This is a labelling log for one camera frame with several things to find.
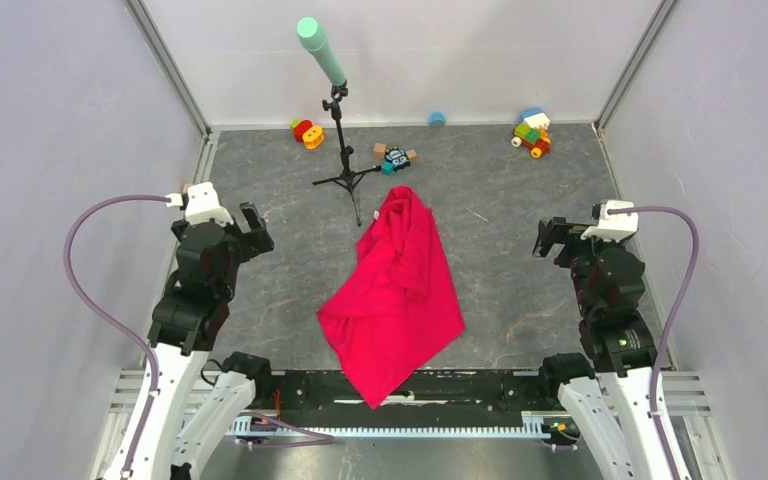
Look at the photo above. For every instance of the red t-shirt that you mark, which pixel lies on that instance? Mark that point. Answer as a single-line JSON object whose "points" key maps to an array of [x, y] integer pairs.
{"points": [[399, 307]]}

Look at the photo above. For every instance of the green microphone on tripod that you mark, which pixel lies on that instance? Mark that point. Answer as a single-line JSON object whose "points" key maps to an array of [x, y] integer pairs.
{"points": [[314, 40]]}

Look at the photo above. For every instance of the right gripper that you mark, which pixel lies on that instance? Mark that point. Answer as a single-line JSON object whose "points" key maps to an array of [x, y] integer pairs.
{"points": [[556, 229]]}

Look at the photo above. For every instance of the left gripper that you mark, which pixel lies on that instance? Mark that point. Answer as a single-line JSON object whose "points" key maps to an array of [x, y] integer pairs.
{"points": [[257, 239]]}

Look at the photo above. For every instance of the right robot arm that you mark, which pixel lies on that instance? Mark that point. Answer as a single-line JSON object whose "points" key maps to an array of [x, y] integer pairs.
{"points": [[611, 391]]}

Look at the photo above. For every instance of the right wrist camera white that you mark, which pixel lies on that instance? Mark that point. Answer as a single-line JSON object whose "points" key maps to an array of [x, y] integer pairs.
{"points": [[610, 226]]}

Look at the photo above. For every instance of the blue robot toy blocks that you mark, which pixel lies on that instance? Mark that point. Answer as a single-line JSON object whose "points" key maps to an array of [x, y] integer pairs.
{"points": [[393, 158]]}

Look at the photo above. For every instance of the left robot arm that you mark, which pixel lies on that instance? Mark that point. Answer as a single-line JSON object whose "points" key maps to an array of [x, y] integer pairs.
{"points": [[159, 443]]}

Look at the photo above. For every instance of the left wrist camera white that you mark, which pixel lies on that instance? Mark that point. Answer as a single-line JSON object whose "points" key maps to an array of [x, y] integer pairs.
{"points": [[200, 205]]}

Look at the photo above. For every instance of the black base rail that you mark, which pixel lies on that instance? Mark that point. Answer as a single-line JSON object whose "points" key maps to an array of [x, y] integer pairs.
{"points": [[482, 398]]}

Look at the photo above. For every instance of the red yellow toy wheels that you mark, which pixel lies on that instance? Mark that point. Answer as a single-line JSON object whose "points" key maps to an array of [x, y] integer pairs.
{"points": [[308, 134]]}

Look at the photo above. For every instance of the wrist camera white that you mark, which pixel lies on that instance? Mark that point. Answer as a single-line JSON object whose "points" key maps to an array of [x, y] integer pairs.
{"points": [[200, 205], [610, 226]]}

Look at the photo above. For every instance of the colourful toy block car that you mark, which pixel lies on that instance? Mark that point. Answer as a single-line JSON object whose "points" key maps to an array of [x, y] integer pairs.
{"points": [[531, 133]]}

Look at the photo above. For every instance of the blue dome block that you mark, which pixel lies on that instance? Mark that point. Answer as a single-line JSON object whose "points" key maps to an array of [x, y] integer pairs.
{"points": [[436, 119]]}

